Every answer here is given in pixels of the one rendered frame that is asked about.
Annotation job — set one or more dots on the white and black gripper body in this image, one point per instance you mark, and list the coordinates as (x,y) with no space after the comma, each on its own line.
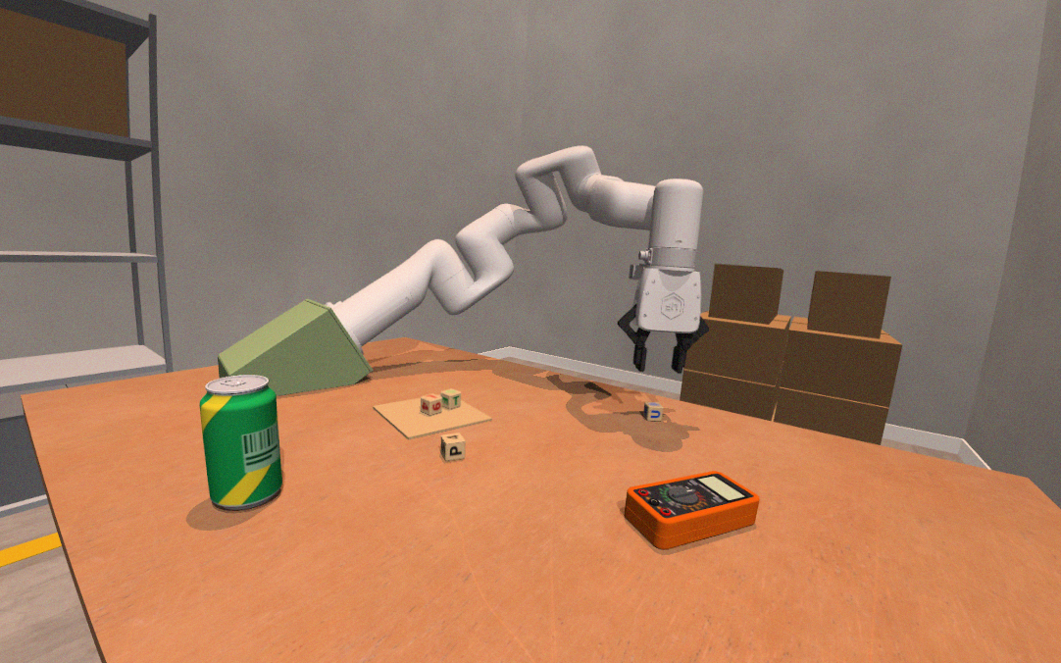
(669,299)

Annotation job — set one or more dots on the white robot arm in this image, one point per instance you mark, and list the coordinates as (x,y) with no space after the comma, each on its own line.
(675,221)

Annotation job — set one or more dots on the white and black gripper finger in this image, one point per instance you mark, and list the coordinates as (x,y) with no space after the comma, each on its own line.
(684,344)
(638,338)

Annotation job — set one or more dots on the tan square mat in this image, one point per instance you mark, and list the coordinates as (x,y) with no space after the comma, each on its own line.
(407,418)

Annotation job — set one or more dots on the green drink can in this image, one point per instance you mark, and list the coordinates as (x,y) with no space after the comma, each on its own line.
(239,419)

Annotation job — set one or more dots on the orange digital multimeter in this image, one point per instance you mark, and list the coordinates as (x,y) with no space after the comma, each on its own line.
(684,510)

